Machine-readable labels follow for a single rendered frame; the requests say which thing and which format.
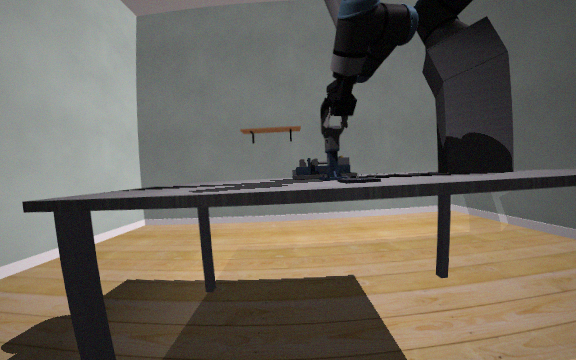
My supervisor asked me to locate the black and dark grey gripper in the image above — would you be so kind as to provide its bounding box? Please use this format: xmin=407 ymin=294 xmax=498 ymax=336
xmin=321 ymin=72 xmax=357 ymax=135

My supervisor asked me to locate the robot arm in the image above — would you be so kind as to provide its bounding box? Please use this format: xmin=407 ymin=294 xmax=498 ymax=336
xmin=324 ymin=0 xmax=472 ymax=83

